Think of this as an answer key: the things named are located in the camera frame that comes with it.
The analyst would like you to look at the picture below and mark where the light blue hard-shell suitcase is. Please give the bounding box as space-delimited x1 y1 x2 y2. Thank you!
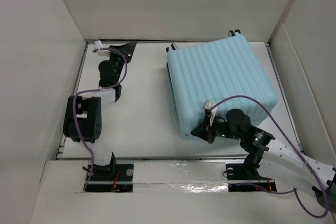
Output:
166 29 278 136

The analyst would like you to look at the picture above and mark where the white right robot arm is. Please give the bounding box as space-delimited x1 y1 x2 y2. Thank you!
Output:
191 109 335 212

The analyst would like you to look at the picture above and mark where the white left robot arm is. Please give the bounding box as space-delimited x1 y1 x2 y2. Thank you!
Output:
62 40 137 180

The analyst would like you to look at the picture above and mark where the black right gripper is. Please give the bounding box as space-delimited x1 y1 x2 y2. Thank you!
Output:
191 113 242 143

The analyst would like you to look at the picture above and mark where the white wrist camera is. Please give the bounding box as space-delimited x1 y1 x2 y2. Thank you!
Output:
92 40 110 57
203 100 217 126

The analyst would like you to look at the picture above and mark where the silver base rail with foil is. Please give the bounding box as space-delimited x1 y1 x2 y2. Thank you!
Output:
85 158 277 194

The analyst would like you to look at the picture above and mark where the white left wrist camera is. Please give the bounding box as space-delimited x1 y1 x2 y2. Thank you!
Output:
92 40 110 57

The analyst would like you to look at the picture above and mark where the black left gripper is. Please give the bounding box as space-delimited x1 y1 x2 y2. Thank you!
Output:
108 41 138 83

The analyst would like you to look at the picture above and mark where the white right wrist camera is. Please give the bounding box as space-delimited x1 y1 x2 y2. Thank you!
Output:
203 100 217 126

